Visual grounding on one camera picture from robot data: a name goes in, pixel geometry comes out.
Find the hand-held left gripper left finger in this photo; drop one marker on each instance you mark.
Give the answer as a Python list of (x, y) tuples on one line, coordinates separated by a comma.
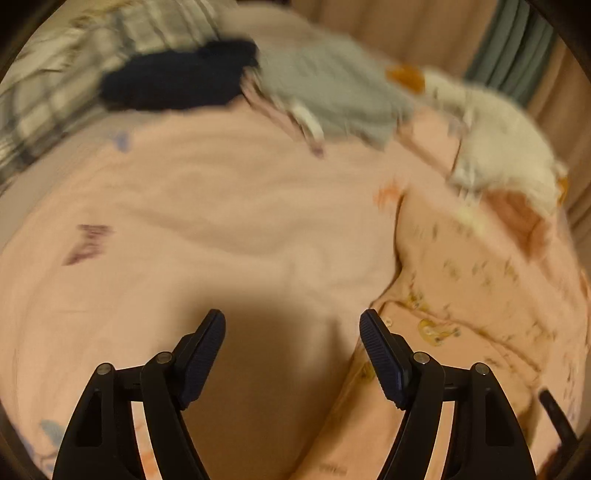
[(203, 364)]

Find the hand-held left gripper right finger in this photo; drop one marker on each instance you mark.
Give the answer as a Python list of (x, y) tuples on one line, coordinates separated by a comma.
[(381, 360)]

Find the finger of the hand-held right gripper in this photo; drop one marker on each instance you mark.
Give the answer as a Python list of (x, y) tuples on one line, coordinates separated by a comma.
[(556, 415)]

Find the peach bear-print garment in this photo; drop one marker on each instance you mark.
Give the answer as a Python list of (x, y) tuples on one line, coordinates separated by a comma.
[(461, 286)]

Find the pink animal-print bed cover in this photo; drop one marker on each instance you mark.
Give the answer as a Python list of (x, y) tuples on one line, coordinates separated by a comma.
[(207, 207)]

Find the pink white-trimmed garment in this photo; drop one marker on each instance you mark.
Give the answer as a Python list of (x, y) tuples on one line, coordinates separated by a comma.
[(302, 124)]

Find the white goose plush toy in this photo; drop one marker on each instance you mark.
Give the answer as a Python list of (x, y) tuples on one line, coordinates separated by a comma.
[(498, 120)]

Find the grey garment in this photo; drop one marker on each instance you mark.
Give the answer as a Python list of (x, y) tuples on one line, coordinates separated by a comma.
[(332, 87)]

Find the beige curtain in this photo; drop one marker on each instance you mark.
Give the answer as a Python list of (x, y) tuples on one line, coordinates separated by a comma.
[(415, 32), (568, 138)]

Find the navy garment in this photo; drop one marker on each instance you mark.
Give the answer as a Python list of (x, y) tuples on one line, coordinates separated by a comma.
[(175, 78)]

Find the plaid pillow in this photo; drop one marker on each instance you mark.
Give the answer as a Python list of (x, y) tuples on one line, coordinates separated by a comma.
[(55, 92)]

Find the teal curtain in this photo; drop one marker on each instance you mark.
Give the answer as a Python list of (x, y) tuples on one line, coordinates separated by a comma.
[(512, 50)]

